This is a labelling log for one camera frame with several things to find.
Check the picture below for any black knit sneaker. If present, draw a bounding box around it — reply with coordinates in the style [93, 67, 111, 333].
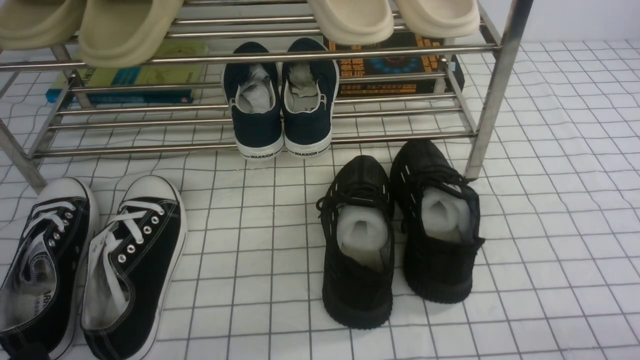
[390, 139, 485, 305]
[316, 155, 395, 330]

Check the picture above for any black canvas sneaker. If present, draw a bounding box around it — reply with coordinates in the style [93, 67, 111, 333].
[80, 175, 188, 360]
[0, 177, 100, 360]

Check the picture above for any metal shoe rack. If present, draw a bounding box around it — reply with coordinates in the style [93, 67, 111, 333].
[1, 0, 533, 192]

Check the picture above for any navy canvas shoe right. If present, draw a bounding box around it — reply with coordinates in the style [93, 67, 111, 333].
[281, 59, 339, 158]

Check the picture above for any navy canvas shoe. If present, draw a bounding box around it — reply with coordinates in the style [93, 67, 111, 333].
[221, 62, 284, 161]
[281, 59, 339, 158]

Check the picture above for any navy canvas shoe left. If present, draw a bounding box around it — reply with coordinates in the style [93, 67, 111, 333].
[221, 62, 284, 161]

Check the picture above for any beige slipper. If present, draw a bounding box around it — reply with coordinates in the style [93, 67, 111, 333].
[307, 0, 394, 46]
[0, 0, 87, 51]
[78, 0, 184, 68]
[395, 0, 481, 39]

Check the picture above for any black orange book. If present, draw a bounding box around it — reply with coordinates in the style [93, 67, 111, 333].
[322, 31, 444, 98]

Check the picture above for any green book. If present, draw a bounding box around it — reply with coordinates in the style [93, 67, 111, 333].
[78, 40, 209, 88]

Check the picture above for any blue book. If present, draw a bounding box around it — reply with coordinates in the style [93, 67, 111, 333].
[46, 88, 195, 105]

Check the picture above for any beige slipper far right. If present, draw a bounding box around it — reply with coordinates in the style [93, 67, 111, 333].
[395, 0, 481, 39]

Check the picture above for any white grid tablecloth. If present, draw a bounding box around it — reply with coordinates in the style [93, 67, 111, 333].
[0, 39, 640, 360]

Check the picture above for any beige slipper far left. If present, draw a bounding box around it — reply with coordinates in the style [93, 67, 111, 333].
[0, 0, 87, 51]

